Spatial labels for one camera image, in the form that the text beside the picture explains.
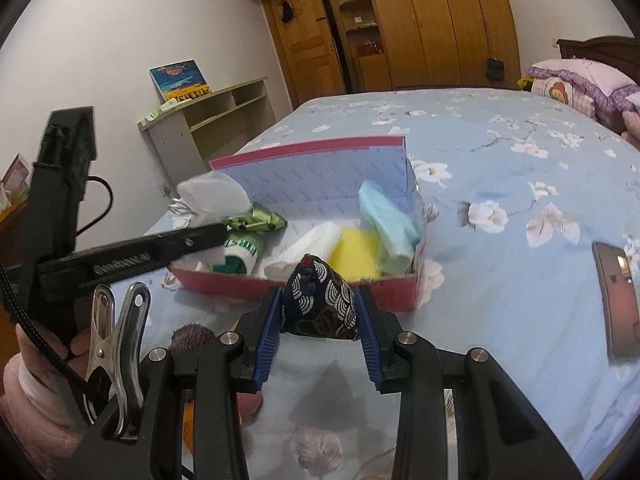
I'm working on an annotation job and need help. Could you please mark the grey knitted sock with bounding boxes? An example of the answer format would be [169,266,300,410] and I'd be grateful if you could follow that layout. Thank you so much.
[170,323,216,356]

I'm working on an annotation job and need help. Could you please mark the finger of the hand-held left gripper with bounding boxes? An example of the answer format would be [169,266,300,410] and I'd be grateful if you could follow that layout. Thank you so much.
[37,222,230,301]

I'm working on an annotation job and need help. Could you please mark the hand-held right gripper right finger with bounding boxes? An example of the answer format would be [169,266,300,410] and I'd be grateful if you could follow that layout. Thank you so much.
[352,285,586,480]

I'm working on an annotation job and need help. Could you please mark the white cloth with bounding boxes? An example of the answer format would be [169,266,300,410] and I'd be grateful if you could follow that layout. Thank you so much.
[263,221,343,281]

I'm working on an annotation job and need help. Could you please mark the blue face mask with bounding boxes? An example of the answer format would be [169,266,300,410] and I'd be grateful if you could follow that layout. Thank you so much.
[358,180,423,273]

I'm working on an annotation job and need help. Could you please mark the dark patterned bean bag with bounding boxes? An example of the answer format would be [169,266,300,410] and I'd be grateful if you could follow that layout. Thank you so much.
[280,254,360,341]

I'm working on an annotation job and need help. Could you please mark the metal spring clip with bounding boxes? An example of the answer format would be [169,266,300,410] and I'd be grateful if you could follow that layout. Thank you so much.
[82,282,151,441]

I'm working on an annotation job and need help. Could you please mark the wooden wardrobe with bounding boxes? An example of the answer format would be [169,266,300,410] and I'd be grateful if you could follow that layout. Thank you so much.
[232,0,521,93]

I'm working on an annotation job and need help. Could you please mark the peach soft ball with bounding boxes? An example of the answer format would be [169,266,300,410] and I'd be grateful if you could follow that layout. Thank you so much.
[236,392,263,426]

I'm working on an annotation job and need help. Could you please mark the wooden door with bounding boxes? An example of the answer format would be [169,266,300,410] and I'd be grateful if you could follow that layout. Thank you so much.
[262,0,348,111]

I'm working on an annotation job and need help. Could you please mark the smartphone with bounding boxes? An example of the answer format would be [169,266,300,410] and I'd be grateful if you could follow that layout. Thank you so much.
[591,241,640,360]

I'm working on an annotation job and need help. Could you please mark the orange fabric flower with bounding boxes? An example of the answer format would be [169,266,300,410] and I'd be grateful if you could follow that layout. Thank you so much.
[181,402,198,456]

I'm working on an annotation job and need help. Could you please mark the beige open shelf unit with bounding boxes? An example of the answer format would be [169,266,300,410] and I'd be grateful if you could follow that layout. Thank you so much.
[137,77,278,173]

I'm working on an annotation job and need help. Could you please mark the blue and yellow painting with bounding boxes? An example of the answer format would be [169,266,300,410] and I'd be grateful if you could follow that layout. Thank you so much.
[149,59,213,103]

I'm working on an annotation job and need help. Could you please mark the green and white packet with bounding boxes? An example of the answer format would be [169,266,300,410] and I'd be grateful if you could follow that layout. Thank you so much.
[145,100,178,123]

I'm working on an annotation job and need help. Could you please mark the yellow sponge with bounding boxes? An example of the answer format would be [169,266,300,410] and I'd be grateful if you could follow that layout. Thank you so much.
[325,227,383,283]

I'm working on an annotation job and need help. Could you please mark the dark wooden headboard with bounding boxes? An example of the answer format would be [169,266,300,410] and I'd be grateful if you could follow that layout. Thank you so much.
[556,36,640,68]

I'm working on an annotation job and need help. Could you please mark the thin black cable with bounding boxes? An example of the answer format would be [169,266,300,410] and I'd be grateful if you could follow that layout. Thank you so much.
[75,175,114,233]

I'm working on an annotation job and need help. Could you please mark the black braided cable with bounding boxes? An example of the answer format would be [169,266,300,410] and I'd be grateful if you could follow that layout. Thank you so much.
[0,260,101,426]

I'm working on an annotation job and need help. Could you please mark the person's left hand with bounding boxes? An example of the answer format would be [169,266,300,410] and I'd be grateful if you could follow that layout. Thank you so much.
[12,325,93,376]

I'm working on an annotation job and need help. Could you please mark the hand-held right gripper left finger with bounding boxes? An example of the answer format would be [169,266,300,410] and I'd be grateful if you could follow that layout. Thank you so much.
[65,287,283,480]

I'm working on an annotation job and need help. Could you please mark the papers on desk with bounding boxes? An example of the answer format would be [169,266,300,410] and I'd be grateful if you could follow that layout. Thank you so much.
[0,154,33,206]

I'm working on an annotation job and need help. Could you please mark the pink checked pillow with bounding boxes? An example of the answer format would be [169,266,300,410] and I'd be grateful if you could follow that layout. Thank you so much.
[620,107,640,151]

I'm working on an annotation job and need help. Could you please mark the white face mask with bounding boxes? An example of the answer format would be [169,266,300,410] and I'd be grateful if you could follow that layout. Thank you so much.
[172,172,253,228]

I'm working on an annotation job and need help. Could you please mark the pink cardboard box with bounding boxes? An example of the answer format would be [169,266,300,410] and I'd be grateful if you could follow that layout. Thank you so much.
[167,136,432,313]

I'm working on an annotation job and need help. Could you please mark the purple frilled pillow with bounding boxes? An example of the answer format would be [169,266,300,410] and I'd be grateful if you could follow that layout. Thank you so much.
[527,58,640,118]

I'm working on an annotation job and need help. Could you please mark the green and white sock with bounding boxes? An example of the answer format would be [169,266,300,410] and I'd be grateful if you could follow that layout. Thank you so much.
[207,231,264,276]

